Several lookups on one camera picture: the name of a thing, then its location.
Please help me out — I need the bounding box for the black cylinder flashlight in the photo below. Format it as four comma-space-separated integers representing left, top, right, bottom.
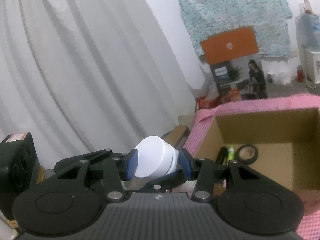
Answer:
215, 147, 228, 165

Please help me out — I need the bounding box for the green white glue stick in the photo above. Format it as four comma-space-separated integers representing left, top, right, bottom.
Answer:
226, 146, 234, 164

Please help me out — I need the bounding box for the black electrical tape roll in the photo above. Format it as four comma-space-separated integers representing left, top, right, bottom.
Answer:
234, 145, 259, 165

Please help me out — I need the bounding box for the small red box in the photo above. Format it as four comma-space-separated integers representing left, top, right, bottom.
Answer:
196, 97, 221, 110

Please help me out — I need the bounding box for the brown cardboard box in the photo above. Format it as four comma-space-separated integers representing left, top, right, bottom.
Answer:
184, 108, 319, 192

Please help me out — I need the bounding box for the white curtain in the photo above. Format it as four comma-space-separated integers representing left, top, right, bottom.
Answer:
1, 0, 196, 168

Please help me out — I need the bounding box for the orange Philips product box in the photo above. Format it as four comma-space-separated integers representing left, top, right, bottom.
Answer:
200, 27, 268, 103

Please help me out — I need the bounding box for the pink checkered tablecloth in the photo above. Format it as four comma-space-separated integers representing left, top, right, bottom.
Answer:
191, 94, 319, 239

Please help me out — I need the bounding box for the red bottle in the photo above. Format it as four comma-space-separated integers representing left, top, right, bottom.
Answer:
297, 65, 304, 83

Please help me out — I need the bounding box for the white water dispenser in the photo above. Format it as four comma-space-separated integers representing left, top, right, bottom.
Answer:
303, 45, 320, 85

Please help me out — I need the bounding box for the blue patterned wall cloth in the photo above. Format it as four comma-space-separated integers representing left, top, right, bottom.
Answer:
178, 0, 293, 57

